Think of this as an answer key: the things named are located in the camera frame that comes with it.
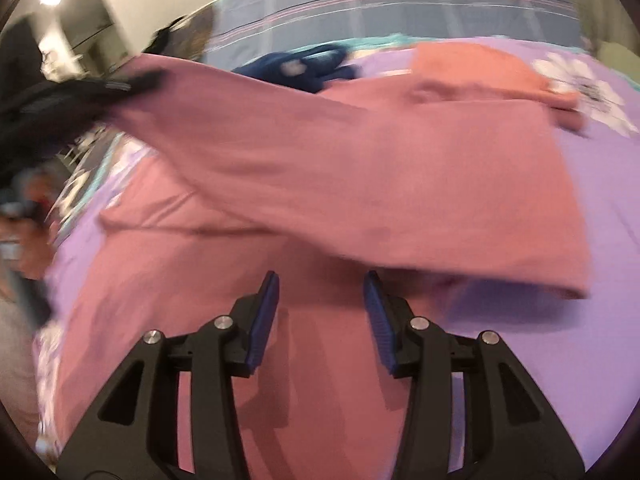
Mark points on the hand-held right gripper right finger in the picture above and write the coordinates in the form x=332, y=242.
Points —
x=380, y=325

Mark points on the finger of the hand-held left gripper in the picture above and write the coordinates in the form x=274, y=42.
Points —
x=135, y=84

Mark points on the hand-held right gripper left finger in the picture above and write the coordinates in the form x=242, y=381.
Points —
x=262, y=322

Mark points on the person's left forearm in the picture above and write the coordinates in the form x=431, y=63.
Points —
x=32, y=260

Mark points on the patterned dark cloth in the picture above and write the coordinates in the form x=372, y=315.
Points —
x=200, y=27

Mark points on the dark blue star blanket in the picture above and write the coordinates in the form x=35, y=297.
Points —
x=310, y=62

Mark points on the person's grey clothing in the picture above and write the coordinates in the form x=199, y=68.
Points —
x=15, y=360

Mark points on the purple floral bedsheet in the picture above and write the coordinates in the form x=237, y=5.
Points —
x=600, y=210

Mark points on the folded salmon pink garment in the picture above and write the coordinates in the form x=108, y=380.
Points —
x=475, y=72

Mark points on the blue plaid cloth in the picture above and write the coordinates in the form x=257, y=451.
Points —
x=400, y=15

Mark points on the green pillow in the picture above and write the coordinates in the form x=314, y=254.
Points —
x=620, y=57

